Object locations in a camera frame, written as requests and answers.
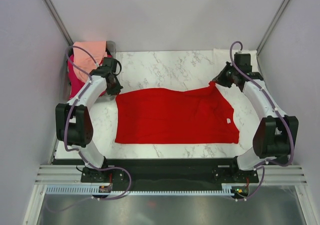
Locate white slotted cable duct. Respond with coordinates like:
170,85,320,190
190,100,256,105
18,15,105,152
45,183,249,196

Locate aluminium frame post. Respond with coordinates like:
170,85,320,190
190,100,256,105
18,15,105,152
43,0,73,45
256,0,291,56

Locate folded white t shirt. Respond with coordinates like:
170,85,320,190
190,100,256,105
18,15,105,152
212,48,259,75

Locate left aluminium frame post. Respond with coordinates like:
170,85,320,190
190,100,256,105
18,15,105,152
43,0,73,45

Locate right aluminium frame post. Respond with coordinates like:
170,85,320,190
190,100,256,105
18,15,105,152
256,0,291,56

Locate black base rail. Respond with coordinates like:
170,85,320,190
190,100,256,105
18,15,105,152
81,158,259,191

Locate grey plastic bin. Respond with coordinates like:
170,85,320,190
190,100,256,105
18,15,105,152
66,41,116,97

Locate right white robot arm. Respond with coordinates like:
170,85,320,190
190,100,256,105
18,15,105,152
213,52,299,182

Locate magenta t shirt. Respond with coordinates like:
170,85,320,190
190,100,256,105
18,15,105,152
67,54,112,99

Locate peach t shirt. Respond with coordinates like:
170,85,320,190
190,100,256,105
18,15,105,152
73,41,108,74

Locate red t shirt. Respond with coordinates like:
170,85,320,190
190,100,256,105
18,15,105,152
115,81,240,145

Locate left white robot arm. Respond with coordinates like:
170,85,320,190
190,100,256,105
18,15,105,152
55,57,123,182

